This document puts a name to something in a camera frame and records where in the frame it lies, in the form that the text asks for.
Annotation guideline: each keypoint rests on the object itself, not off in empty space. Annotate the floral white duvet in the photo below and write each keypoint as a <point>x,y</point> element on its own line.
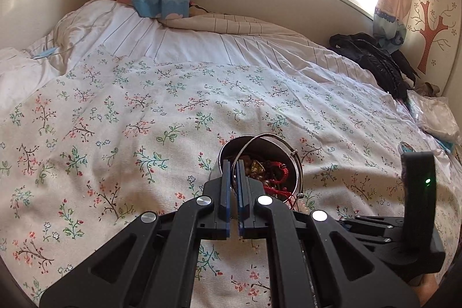
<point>83,154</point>

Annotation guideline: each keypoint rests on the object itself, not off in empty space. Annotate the round silver metal tin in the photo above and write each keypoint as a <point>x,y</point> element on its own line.
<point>263,167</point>

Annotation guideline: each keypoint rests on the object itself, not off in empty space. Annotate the white plastic bag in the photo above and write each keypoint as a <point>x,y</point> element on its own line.
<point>434,117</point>

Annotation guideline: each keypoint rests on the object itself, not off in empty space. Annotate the striped white pillow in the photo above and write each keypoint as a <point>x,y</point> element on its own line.
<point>207,38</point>

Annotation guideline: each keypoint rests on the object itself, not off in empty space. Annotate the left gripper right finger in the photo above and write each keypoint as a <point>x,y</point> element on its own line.
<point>313,260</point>

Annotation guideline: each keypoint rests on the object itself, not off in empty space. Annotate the tree decorated wardrobe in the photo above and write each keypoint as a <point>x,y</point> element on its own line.
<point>432,39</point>

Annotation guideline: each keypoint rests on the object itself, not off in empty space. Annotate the round decorated tin lid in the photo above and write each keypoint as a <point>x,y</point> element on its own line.
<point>404,147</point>

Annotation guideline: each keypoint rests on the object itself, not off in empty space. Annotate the black jacket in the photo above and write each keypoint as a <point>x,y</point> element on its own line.
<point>387,69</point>

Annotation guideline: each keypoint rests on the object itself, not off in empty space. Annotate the operator right hand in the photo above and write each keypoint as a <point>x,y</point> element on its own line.
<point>427,287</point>

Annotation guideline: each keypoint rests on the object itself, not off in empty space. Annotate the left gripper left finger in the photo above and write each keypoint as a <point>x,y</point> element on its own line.
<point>152,261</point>

